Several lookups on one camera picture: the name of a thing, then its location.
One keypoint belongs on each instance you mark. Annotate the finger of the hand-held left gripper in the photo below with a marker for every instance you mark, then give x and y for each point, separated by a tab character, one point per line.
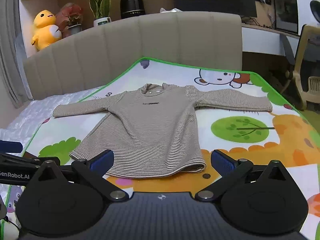
37	161
10	146

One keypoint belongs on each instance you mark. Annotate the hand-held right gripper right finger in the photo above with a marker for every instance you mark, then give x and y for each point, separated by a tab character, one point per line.
222	163

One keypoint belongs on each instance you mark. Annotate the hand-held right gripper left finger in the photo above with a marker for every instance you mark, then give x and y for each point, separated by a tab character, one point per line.
101	163

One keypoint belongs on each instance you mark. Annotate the striped beige long-sleeve shirt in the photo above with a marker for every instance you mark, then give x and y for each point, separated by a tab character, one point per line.
150	130

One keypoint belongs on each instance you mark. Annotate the white quilted bedsheet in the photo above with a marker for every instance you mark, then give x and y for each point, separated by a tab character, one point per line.
32	112

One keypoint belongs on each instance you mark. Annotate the cartoon play mat green border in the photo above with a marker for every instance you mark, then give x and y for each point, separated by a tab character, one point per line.
237	105

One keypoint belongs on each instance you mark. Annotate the grey curtain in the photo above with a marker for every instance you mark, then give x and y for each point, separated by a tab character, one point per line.
10	42

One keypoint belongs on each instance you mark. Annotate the beige padded headboard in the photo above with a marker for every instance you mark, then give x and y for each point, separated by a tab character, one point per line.
112	55

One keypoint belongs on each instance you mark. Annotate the yellow duck plush toy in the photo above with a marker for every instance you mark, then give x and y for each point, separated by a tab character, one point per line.
45	30

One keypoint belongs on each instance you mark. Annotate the white desk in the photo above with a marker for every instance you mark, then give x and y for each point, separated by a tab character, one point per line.
260	40

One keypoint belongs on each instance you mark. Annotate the beige mesh office chair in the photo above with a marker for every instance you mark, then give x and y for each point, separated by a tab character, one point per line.
310	52

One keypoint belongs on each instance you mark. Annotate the red-leaf potted plant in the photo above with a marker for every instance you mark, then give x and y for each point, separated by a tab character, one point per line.
71	15

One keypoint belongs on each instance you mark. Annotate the snake plant in white pot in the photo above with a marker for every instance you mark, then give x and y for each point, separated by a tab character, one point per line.
101	7

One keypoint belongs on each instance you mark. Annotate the black round speaker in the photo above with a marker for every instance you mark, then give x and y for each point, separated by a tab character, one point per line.
132	6

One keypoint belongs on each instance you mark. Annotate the white crumpled cloth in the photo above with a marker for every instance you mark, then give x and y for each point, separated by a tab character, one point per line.
170	10

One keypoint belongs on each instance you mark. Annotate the black framed picture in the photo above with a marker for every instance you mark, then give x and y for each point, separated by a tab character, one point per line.
286	12

